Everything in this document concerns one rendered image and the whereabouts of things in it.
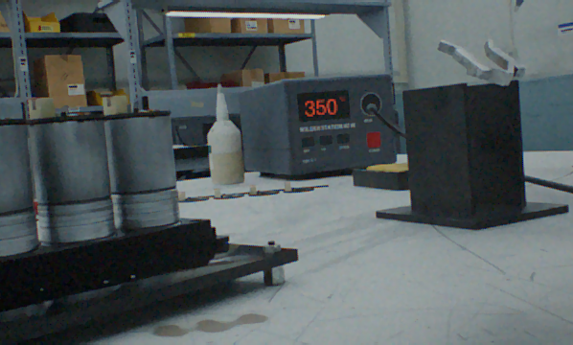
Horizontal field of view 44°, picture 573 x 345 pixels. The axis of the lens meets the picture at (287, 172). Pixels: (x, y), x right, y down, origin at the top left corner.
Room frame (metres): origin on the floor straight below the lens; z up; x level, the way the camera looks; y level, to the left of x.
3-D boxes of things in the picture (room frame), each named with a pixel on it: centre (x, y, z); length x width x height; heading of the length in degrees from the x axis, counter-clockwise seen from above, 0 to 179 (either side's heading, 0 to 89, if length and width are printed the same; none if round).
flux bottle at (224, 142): (0.71, 0.06, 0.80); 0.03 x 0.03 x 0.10
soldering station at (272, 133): (0.75, -0.03, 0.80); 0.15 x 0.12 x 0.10; 19
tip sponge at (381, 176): (0.55, -0.09, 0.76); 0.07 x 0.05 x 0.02; 20
